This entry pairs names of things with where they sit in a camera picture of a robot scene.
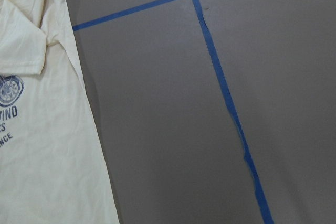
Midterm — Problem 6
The cream long-sleeve printed shirt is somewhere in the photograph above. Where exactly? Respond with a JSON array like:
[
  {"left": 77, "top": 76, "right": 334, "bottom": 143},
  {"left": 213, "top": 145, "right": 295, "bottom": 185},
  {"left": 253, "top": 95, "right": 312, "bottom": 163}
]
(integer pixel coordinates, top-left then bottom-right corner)
[{"left": 1, "top": 0, "right": 119, "bottom": 223}]

